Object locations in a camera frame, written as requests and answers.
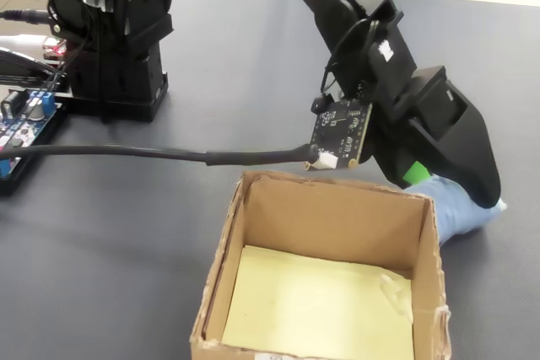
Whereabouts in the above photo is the open cardboard box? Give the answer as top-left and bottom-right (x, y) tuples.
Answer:
(188, 169), (452, 360)

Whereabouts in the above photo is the black flat cable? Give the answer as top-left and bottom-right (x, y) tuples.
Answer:
(0, 50), (61, 83)

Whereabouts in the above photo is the small board with red light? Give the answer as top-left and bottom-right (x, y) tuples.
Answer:
(41, 37), (69, 60)

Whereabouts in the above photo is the yellow paper sheet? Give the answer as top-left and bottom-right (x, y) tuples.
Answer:
(221, 244), (417, 360)

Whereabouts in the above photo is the thick black camera cable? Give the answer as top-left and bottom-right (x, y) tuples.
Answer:
(0, 142), (320, 169)

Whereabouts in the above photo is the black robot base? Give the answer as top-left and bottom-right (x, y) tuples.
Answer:
(62, 37), (170, 123)

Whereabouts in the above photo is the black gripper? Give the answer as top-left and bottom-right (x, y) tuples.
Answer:
(365, 65), (503, 210)

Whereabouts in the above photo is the blue electronics board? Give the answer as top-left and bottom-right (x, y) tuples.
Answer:
(0, 97), (71, 198)

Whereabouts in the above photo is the blue yarn block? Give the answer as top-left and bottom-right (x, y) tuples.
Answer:
(404, 176), (510, 245)

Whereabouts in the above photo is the white cable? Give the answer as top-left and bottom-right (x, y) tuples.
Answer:
(0, 34), (48, 53)

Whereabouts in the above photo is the blue controller circuit board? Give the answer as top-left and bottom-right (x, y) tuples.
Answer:
(0, 88), (58, 180)

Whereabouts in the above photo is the black power plug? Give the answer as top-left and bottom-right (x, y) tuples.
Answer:
(0, 8), (54, 26)

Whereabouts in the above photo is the black camera circuit board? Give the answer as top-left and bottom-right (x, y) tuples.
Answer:
(303, 96), (375, 171)

